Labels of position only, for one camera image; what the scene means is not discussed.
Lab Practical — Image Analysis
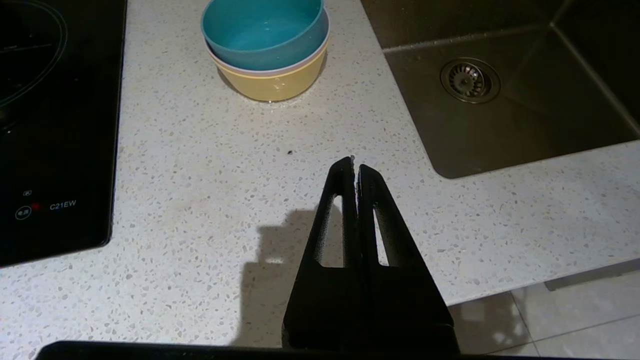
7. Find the metal sink drain strainer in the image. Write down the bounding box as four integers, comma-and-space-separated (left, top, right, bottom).
440, 57, 502, 105

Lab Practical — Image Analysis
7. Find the stainless steel sink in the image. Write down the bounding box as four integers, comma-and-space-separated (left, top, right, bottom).
360, 0, 640, 180

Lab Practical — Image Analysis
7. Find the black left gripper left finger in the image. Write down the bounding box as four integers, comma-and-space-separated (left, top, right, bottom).
282, 156, 368, 351

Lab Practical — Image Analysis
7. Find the yellow plastic bowl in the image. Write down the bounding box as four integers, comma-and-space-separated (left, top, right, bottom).
212, 42, 329, 103

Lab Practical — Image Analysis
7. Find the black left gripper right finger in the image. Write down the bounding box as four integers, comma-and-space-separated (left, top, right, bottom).
357, 164, 460, 353

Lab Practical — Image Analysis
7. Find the pink plastic bowl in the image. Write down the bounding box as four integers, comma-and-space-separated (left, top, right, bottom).
205, 22, 331, 77

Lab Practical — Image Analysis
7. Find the black induction cooktop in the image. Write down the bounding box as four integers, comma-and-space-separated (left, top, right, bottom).
0, 0, 128, 268

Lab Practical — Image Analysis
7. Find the blue plastic bowl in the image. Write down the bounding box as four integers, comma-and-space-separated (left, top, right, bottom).
201, 0, 330, 71

